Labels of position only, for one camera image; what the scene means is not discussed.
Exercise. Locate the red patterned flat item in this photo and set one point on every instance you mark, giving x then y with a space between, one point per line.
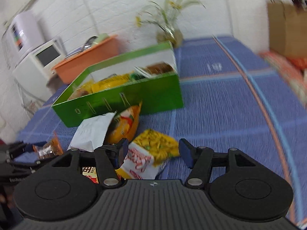
287 74

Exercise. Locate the pale green dish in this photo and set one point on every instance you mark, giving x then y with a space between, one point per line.
103 37

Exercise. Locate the orange plastic basin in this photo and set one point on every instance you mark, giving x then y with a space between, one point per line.
84 60

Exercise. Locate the small clear snack packet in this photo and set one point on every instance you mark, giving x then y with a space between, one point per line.
48 148

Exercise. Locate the glass vase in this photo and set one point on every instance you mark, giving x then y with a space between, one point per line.
170 37

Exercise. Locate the red snack packet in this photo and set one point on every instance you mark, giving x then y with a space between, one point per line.
88 172

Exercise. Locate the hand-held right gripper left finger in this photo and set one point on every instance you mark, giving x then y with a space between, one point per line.
123 148

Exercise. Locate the green flowering plant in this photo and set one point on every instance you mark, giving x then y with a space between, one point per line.
168 9

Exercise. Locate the green pea snack packet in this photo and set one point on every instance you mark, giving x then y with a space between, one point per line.
136 76

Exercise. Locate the white machine with screen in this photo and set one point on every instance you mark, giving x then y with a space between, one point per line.
31 71

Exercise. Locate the blue patterned tablecloth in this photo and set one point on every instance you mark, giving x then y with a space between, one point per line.
215 112

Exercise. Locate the white wall water purifier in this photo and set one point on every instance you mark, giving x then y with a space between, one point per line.
26 26

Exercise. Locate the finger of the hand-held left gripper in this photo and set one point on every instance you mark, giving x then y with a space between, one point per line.
26 164
24 148

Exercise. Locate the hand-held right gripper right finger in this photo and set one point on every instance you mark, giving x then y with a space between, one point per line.
186 153

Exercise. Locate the orange snack packet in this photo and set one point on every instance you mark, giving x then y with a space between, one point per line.
124 124

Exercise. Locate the metal bowl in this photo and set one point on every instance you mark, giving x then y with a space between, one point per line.
90 42

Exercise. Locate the white snack packet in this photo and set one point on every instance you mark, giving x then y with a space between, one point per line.
91 129

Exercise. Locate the yellow transparent snack packet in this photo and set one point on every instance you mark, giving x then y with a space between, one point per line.
110 82

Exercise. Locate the brown paper bag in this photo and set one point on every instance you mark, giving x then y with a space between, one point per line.
287 28

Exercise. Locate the green cardboard box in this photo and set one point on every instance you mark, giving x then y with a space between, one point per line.
144 95

